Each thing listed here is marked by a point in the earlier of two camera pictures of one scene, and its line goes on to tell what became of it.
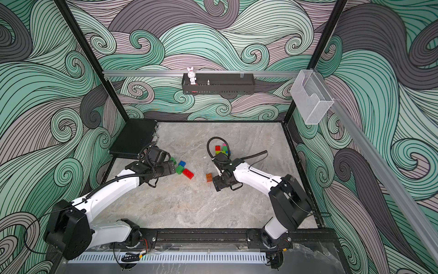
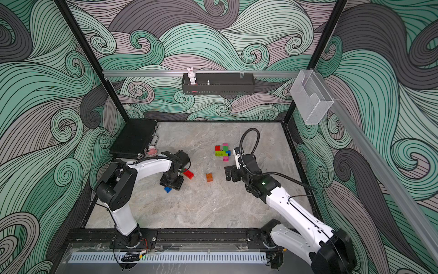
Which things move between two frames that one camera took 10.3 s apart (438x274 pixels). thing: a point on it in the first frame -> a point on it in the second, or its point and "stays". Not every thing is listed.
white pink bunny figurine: [191, 75] stays
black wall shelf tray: [219, 85] stays
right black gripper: [218, 185] -> [234, 170]
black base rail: [238, 238] stays
